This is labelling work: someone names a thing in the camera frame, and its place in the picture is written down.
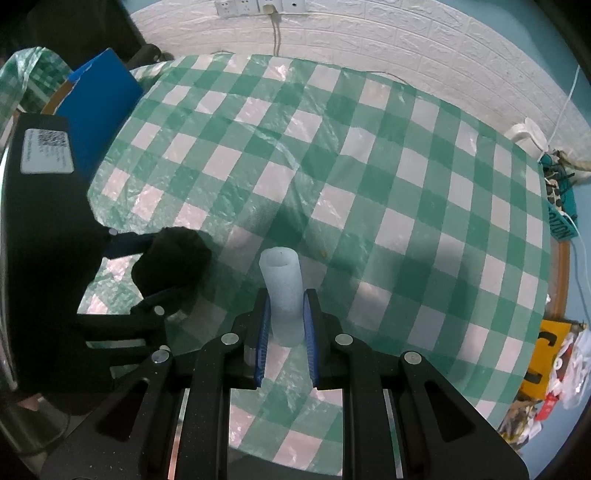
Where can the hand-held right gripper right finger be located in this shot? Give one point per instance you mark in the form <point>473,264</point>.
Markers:
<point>311,341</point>

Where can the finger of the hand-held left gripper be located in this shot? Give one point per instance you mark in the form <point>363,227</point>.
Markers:
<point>138,318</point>
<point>124,244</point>

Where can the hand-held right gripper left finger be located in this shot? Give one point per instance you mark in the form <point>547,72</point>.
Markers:
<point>262,341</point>

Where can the black sponge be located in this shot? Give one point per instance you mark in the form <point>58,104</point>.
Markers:
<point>175,263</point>

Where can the cardboard box with blue tape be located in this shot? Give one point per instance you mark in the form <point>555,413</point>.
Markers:
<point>97,110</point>

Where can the green checked plastic sheet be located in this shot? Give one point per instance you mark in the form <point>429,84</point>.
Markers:
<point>23,78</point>

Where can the green checked tablecloth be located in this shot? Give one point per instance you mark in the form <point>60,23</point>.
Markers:
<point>369,184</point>

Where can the yellow board with black mark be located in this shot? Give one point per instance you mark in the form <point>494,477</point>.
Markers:
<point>545,364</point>

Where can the pile of plastic bags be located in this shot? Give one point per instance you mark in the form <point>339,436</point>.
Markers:
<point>563,392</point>

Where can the teal box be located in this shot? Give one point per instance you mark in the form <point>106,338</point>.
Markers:
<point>561,203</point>

